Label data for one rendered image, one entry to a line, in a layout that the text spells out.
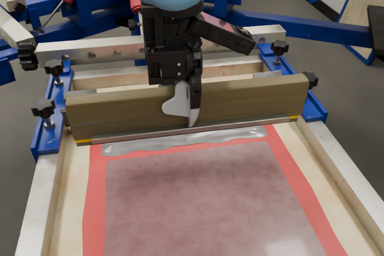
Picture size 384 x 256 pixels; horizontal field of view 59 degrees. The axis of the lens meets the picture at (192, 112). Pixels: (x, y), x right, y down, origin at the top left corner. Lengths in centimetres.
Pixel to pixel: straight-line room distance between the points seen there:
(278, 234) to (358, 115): 206
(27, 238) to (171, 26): 38
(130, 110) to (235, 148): 26
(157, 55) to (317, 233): 39
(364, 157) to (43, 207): 194
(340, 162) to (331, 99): 200
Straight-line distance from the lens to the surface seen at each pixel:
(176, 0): 27
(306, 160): 73
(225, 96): 57
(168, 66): 50
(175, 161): 69
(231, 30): 53
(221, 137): 74
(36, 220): 62
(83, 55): 96
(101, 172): 70
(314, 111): 79
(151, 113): 57
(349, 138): 238
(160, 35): 49
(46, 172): 68
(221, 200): 63
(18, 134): 246
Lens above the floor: 146
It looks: 38 degrees down
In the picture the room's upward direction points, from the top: straight up
